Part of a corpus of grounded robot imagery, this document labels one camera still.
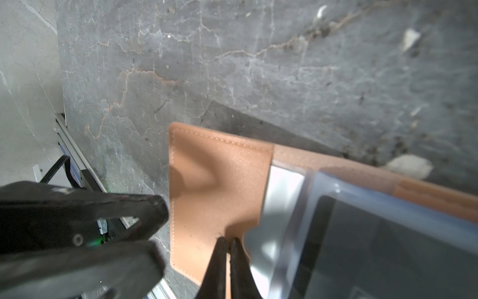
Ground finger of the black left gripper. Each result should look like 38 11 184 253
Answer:
1 240 166 299
1 181 169 254

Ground aluminium rail front frame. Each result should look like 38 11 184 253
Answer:
55 113 177 299

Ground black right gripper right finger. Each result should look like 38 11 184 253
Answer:
230 238 262 299

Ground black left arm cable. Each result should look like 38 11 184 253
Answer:
39 154 85 189

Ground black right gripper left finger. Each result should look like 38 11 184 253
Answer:
195 237 229 299

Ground clear plastic card sleeves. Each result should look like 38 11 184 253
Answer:
244 165 478 299

